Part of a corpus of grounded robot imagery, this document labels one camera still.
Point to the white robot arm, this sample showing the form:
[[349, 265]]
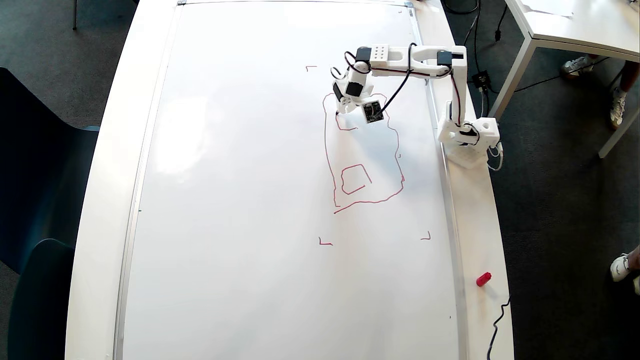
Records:
[[395, 56]]

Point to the red marker pen cap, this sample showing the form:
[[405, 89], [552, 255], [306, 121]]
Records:
[[483, 279]]

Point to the white sneaker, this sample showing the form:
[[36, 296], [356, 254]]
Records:
[[618, 106], [620, 267], [576, 66]]

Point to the white side table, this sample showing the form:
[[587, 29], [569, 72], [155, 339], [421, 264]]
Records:
[[590, 25]]

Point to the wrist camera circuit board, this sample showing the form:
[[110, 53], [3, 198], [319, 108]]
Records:
[[373, 111]]

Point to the dark blue chair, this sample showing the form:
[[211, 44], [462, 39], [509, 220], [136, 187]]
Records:
[[40, 165], [40, 300]]

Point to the large white whiteboard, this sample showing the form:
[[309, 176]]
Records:
[[250, 200]]

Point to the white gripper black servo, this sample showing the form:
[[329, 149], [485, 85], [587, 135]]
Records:
[[343, 105]]

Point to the white paper sheet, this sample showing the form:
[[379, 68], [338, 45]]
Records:
[[547, 6]]

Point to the bare lower leg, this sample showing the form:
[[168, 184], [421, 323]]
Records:
[[635, 257], [631, 75]]

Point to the small black adapter box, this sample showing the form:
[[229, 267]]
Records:
[[481, 78]]

